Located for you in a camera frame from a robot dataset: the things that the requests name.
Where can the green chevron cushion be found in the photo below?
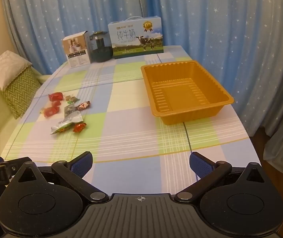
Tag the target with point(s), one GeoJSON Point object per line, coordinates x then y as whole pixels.
{"type": "Point", "coordinates": [20, 89]}

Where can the dark glass jar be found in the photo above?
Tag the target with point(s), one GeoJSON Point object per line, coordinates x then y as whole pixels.
{"type": "Point", "coordinates": [100, 53]}

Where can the white product box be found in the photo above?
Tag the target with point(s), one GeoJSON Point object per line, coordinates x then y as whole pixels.
{"type": "Point", "coordinates": [78, 54]}

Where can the grey printed snack packet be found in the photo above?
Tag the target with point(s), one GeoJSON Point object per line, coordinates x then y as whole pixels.
{"type": "Point", "coordinates": [69, 109]}

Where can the blue star curtain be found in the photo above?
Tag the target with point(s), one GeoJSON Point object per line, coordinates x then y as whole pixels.
{"type": "Point", "coordinates": [69, 10]}
{"type": "Point", "coordinates": [230, 29]}

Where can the large red wrapped candy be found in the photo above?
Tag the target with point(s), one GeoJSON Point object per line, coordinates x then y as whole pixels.
{"type": "Point", "coordinates": [56, 96]}

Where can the silver foil snack packet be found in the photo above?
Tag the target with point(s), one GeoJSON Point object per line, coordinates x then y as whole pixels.
{"type": "Point", "coordinates": [75, 117]}

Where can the brown candy cube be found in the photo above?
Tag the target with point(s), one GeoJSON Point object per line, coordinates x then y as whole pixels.
{"type": "Point", "coordinates": [67, 96]}

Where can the orange plastic tray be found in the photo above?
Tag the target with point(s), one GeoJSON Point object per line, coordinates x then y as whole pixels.
{"type": "Point", "coordinates": [181, 91]}

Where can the orange-red candy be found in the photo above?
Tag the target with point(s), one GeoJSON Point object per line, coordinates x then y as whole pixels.
{"type": "Point", "coordinates": [79, 127]}

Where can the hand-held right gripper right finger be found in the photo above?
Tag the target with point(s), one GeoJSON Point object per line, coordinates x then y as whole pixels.
{"type": "Point", "coordinates": [201, 165]}

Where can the silver and green snack packet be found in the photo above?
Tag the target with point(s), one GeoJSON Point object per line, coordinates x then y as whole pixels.
{"type": "Point", "coordinates": [61, 128]}

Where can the small red snack packet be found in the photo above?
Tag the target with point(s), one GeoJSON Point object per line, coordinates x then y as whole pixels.
{"type": "Point", "coordinates": [51, 111]}

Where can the white quilted pillow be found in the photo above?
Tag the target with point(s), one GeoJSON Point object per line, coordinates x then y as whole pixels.
{"type": "Point", "coordinates": [5, 67]}

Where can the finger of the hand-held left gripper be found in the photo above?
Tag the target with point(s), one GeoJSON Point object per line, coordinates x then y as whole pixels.
{"type": "Point", "coordinates": [15, 162]}

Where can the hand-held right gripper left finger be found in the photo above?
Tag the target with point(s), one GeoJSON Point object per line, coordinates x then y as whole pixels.
{"type": "Point", "coordinates": [82, 164]}

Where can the dark red printed candy wrapper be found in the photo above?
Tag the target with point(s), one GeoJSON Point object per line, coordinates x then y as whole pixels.
{"type": "Point", "coordinates": [83, 105]}

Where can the checked tablecloth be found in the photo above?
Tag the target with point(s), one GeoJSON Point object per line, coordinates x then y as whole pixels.
{"type": "Point", "coordinates": [131, 133]}

